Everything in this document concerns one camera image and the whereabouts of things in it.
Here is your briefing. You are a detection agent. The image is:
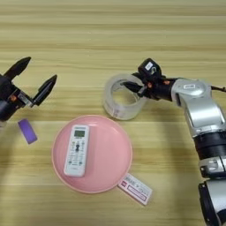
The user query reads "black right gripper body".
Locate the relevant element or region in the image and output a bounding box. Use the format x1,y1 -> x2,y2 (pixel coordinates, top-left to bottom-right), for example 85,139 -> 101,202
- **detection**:
144,77 -> 179,102

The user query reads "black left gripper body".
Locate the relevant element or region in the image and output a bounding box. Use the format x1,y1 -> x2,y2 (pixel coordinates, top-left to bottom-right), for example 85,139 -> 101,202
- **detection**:
0,73 -> 34,122

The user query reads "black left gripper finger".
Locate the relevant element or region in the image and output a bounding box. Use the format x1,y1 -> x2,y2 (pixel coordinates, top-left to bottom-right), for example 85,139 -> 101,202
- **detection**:
31,74 -> 58,108
3,56 -> 32,81

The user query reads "clear tape roll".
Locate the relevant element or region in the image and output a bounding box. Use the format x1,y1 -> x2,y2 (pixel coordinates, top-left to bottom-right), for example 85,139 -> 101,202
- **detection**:
102,73 -> 148,121

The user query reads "purple rectangular block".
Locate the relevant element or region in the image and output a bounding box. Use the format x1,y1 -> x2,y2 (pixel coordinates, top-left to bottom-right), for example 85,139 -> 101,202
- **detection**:
17,118 -> 39,145

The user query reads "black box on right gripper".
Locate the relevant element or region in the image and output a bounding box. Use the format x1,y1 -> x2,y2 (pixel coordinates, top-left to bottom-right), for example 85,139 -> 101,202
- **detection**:
137,57 -> 163,84

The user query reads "white remote control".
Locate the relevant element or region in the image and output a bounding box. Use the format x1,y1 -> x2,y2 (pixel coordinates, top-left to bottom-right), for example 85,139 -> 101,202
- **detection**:
64,124 -> 90,178

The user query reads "pink round plate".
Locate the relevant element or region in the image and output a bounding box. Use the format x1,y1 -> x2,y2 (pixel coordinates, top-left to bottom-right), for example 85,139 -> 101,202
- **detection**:
51,114 -> 133,194

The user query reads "pink and white eraser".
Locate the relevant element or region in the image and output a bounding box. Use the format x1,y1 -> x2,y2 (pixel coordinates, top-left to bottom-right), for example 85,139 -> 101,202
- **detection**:
117,173 -> 154,207

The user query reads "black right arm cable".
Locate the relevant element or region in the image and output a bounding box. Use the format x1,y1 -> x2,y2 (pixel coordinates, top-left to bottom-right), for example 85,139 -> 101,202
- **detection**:
209,84 -> 226,94

